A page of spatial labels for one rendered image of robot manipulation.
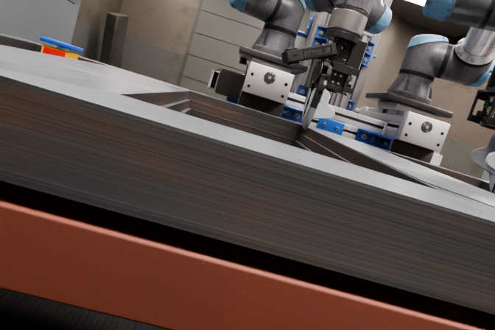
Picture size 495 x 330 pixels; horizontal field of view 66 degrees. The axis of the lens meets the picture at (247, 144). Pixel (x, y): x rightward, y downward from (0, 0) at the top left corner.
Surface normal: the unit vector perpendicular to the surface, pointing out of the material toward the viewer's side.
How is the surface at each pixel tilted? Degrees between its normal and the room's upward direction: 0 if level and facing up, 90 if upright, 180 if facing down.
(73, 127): 90
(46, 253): 90
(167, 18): 90
